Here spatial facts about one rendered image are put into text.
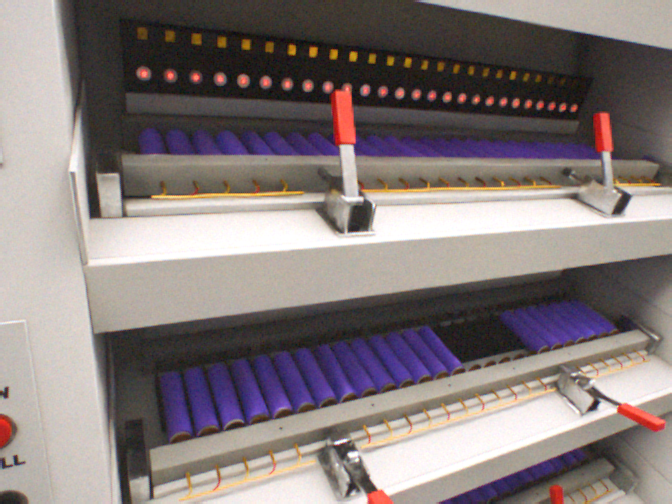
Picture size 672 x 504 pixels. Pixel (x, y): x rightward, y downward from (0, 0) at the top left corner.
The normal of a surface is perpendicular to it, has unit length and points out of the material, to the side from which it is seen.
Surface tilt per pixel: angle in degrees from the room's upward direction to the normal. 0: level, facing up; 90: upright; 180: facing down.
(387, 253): 111
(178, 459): 21
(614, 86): 90
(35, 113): 90
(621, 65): 90
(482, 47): 90
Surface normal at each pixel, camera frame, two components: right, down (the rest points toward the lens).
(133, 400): 0.15, -0.85
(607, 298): -0.90, 0.09
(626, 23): 0.40, 0.52
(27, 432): 0.43, 0.18
